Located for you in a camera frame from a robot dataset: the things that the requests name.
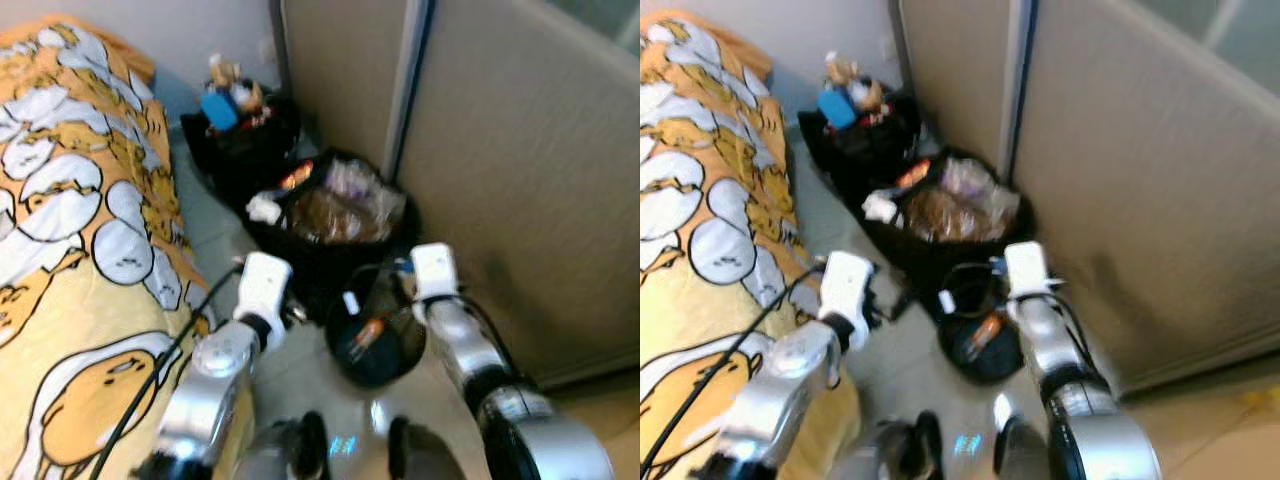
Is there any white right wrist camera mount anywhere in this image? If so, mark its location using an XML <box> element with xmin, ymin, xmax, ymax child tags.
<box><xmin>409</xmin><ymin>242</ymin><xmax>460</xmax><ymax>303</ymax></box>
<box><xmin>1003</xmin><ymin>240</ymin><xmax>1051</xmax><ymax>299</ymax></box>

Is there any yellow egg print duvet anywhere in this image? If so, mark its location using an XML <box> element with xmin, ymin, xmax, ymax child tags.
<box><xmin>640</xmin><ymin>10</ymin><xmax>861</xmax><ymax>480</ymax></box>
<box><xmin>0</xmin><ymin>14</ymin><xmax>219</xmax><ymax>480</ymax></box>

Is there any robot right leg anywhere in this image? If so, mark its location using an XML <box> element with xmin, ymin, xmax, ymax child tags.
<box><xmin>993</xmin><ymin>415</ymin><xmax>1061</xmax><ymax>480</ymax></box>
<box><xmin>385</xmin><ymin>415</ymin><xmax>473</xmax><ymax>480</ymax></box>

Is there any blue plastic item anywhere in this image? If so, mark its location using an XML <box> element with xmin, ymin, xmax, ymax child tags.
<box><xmin>199</xmin><ymin>90</ymin><xmax>241</xmax><ymax>133</ymax></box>
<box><xmin>817</xmin><ymin>88</ymin><xmax>859</xmax><ymax>131</ymax></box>

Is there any black bag with items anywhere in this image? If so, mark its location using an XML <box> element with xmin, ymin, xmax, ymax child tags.
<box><xmin>180</xmin><ymin>85</ymin><xmax>303</xmax><ymax>209</ymax></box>
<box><xmin>797</xmin><ymin>85</ymin><xmax>921</xmax><ymax>206</ymax></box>

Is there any robot left leg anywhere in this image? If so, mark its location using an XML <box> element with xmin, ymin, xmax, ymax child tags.
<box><xmin>860</xmin><ymin>410</ymin><xmax>946</xmax><ymax>480</ymax></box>

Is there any robot leg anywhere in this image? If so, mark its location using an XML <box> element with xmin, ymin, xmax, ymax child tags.
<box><xmin>993</xmin><ymin>415</ymin><xmax>1061</xmax><ymax>480</ymax></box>
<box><xmin>385</xmin><ymin>415</ymin><xmax>473</xmax><ymax>480</ymax></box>
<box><xmin>860</xmin><ymin>410</ymin><xmax>946</xmax><ymax>480</ymax></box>

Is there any brown crumpled paper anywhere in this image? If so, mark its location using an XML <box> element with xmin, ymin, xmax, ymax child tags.
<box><xmin>290</xmin><ymin>188</ymin><xmax>386</xmax><ymax>245</ymax></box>
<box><xmin>905</xmin><ymin>188</ymin><xmax>1001</xmax><ymax>244</ymax></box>

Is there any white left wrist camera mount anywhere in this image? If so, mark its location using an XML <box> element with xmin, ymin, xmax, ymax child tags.
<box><xmin>234</xmin><ymin>251</ymin><xmax>294</xmax><ymax>327</ymax></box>
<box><xmin>818</xmin><ymin>250</ymin><xmax>876</xmax><ymax>326</ymax></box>

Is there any brown beige toy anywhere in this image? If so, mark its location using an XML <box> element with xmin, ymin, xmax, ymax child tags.
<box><xmin>825</xmin><ymin>52</ymin><xmax>886</xmax><ymax>109</ymax></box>
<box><xmin>208</xmin><ymin>55</ymin><xmax>266</xmax><ymax>111</ymax></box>

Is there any black round bin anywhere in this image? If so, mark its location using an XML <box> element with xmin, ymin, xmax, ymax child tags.
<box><xmin>324</xmin><ymin>262</ymin><xmax>433</xmax><ymax>390</ymax></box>
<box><xmin>936</xmin><ymin>262</ymin><xmax>1031</xmax><ymax>386</ymax></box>

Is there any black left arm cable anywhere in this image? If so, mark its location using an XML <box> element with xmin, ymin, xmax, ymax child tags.
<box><xmin>640</xmin><ymin>260</ymin><xmax>829</xmax><ymax>471</ymax></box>
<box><xmin>90</xmin><ymin>262</ymin><xmax>246</xmax><ymax>480</ymax></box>

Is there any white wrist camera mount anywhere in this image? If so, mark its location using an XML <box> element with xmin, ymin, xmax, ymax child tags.
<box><xmin>409</xmin><ymin>242</ymin><xmax>460</xmax><ymax>303</ymax></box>
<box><xmin>818</xmin><ymin>250</ymin><xmax>876</xmax><ymax>326</ymax></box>
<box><xmin>1003</xmin><ymin>240</ymin><xmax>1051</xmax><ymax>299</ymax></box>
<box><xmin>234</xmin><ymin>251</ymin><xmax>294</xmax><ymax>327</ymax></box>

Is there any black rubbish bag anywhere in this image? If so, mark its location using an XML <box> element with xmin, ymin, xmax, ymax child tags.
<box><xmin>243</xmin><ymin>148</ymin><xmax>423</xmax><ymax>311</ymax></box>
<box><xmin>862</xmin><ymin>148</ymin><xmax>1041</xmax><ymax>301</ymax></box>

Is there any white crumpled rubbish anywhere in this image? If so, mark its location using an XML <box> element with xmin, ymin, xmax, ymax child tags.
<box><xmin>863</xmin><ymin>190</ymin><xmax>901</xmax><ymax>225</ymax></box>
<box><xmin>246</xmin><ymin>191</ymin><xmax>285</xmax><ymax>227</ymax></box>

